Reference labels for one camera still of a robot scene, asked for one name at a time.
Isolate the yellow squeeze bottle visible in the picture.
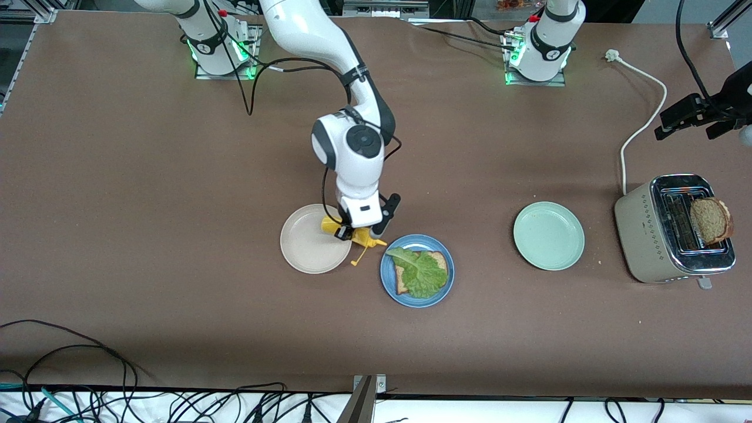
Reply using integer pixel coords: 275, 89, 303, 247
320, 217, 388, 267

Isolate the green lettuce leaf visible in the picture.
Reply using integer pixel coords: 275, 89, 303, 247
385, 247, 449, 299

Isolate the brown bread slice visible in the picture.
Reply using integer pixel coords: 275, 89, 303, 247
689, 197, 734, 246
395, 251, 450, 296

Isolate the beige plate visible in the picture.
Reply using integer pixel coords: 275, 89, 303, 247
280, 203, 353, 275

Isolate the blue plate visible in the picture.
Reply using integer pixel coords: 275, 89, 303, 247
380, 234, 455, 308

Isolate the pale green plate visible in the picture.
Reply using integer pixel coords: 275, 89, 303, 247
513, 201, 586, 271

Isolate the beige chrome toaster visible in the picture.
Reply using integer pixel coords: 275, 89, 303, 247
614, 173, 737, 290

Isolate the aluminium frame corner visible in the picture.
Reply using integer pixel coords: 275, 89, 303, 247
708, 0, 752, 40
0, 0, 58, 115

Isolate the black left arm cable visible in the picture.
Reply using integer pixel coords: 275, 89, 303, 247
676, 0, 714, 100

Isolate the white toaster power cord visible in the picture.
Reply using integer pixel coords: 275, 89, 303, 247
605, 49, 669, 196

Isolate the aluminium profile post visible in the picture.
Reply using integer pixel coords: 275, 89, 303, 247
335, 374, 388, 423

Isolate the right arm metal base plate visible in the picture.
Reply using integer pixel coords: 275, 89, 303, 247
195, 25, 262, 80

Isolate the black base cable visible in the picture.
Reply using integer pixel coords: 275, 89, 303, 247
420, 18, 512, 51

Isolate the silver aluminium rail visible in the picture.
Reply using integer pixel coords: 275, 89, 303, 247
343, 0, 412, 18

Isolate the black looped cable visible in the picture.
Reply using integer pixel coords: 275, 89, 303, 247
0, 319, 140, 406

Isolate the teal cable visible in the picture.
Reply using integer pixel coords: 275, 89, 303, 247
0, 382, 80, 423

